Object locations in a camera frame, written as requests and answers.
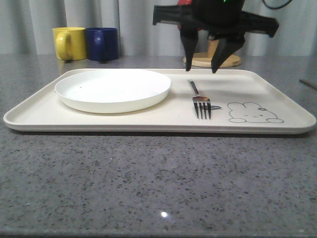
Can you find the cream rabbit serving tray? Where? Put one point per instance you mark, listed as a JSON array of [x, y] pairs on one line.
[[241, 102]]

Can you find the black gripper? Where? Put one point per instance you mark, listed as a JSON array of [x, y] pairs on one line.
[[222, 19]]

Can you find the dark blue mug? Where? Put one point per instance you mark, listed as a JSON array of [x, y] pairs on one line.
[[102, 43]]

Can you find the yellow mug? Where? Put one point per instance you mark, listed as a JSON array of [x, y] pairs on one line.
[[70, 43]]

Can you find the white round plate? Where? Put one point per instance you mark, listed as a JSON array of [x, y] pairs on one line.
[[110, 91]]

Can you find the grey curtain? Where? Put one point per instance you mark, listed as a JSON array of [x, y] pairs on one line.
[[26, 26]]

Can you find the silver fork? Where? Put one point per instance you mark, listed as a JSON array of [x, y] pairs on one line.
[[202, 104]]

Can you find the wooden mug tree stand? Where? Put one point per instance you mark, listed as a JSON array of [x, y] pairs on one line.
[[204, 59]]

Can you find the red mug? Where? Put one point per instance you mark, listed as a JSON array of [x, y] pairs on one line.
[[184, 2]]

